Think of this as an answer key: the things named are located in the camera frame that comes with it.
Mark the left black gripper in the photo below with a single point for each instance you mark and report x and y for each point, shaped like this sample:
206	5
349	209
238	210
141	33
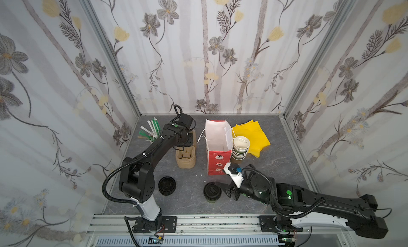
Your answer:
185	140

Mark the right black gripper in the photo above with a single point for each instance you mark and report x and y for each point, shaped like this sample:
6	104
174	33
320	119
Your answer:
237	189

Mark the black plastic cup lid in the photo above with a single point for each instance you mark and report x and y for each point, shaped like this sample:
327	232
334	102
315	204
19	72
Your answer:
212	191

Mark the green white paper cup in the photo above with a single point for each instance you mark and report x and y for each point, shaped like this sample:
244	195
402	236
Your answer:
213	200

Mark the red white paper bag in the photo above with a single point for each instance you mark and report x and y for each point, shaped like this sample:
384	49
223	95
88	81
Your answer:
219	142

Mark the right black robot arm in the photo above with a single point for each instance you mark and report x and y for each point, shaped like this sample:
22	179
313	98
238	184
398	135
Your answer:
292	202

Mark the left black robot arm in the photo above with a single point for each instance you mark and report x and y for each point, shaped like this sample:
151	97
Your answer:
137	181

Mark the brown pulp cup carrier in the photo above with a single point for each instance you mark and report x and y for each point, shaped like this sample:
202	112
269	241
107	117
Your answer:
186	156

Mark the green and white straws bundle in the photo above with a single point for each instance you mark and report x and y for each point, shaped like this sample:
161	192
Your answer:
153	130

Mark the stack of paper cups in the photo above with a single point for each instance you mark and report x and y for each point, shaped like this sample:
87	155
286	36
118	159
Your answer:
241	145

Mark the stack of black lids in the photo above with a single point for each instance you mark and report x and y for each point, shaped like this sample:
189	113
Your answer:
167	185

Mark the yellow paper napkins stack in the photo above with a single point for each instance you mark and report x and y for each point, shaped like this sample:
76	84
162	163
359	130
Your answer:
252	131

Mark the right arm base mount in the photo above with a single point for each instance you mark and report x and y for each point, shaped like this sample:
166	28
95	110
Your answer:
274	223

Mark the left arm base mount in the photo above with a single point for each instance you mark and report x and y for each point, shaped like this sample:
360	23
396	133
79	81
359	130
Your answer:
163	224

